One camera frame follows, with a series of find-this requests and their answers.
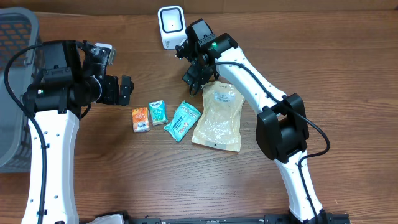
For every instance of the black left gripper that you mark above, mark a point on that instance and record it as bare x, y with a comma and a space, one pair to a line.
112, 89

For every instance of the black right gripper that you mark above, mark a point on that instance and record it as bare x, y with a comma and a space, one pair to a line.
193, 74

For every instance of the orange red tissue pack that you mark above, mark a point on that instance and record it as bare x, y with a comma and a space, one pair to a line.
140, 120

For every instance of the teal Kleenex tissue pack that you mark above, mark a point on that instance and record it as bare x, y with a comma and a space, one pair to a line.
158, 112

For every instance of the green toilet tissue wipes pack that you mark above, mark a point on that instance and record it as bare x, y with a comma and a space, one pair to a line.
185, 116

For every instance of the beige clear plastic pouch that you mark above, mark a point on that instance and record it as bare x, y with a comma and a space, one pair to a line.
219, 125

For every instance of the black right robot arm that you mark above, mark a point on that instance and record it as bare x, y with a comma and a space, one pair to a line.
282, 125

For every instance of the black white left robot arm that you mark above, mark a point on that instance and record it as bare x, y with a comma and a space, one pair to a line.
72, 78

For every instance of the white barcode scanner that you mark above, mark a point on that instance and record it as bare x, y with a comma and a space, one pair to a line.
172, 26

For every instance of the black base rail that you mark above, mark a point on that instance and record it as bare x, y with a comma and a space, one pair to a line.
124, 217

